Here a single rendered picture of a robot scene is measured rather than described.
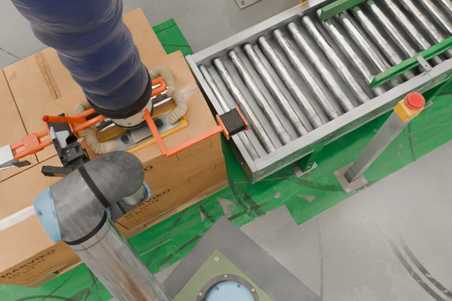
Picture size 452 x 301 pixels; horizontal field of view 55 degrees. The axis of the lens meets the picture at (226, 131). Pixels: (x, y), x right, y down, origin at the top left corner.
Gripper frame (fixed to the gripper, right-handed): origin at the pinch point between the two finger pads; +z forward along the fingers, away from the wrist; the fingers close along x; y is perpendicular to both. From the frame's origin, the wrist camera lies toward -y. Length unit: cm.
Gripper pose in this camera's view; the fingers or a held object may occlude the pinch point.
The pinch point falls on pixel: (54, 134)
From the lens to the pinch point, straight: 166.0
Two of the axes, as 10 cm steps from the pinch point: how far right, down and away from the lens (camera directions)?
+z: -4.7, -8.1, 3.4
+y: 8.8, -4.5, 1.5
